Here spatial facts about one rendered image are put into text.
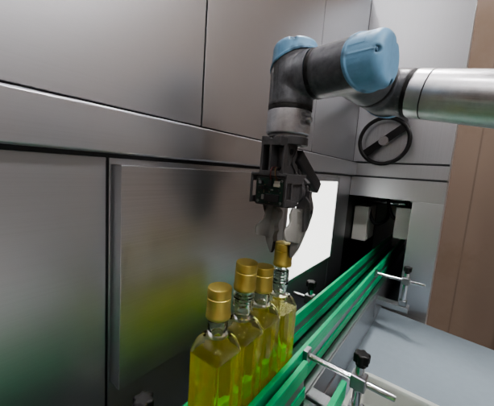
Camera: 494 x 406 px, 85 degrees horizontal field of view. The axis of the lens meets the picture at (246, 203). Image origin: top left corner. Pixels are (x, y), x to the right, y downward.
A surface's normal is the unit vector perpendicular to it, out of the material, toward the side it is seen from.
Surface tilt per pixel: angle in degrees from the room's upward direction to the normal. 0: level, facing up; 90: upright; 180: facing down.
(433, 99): 110
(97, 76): 90
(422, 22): 90
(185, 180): 90
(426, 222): 90
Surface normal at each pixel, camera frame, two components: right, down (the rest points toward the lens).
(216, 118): 0.79, 0.13
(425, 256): -0.61, 0.06
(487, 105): -0.76, 0.36
